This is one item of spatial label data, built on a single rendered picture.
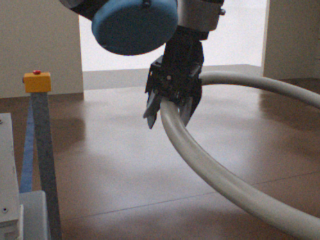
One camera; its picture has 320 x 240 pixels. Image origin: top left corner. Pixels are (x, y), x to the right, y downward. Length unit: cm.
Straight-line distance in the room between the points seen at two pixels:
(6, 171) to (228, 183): 52
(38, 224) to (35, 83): 92
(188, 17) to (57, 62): 620
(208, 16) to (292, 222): 30
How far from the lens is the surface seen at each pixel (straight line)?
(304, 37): 916
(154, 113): 61
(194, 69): 53
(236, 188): 39
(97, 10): 33
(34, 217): 88
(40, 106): 168
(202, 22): 49
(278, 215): 39
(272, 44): 852
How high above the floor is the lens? 131
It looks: 17 degrees down
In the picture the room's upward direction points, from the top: straight up
